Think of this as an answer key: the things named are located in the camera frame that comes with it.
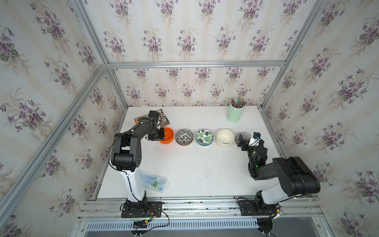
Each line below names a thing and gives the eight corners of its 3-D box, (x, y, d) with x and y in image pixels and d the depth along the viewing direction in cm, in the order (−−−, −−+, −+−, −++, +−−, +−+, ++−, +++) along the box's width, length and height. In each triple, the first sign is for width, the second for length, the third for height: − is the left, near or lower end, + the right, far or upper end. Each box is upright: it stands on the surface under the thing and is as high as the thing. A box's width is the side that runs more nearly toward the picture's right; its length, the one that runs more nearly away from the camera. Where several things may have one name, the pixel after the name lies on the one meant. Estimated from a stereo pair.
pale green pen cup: (227, 122, 112) (232, 108, 100) (225, 111, 119) (229, 97, 108) (241, 122, 112) (247, 108, 100) (238, 111, 119) (243, 97, 108)
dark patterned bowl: (175, 146, 97) (174, 142, 93) (176, 132, 104) (175, 129, 100) (193, 146, 97) (193, 142, 93) (192, 133, 104) (193, 129, 100)
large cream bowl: (216, 149, 97) (218, 142, 90) (214, 136, 104) (216, 129, 97) (232, 149, 97) (235, 143, 90) (229, 136, 104) (232, 129, 97)
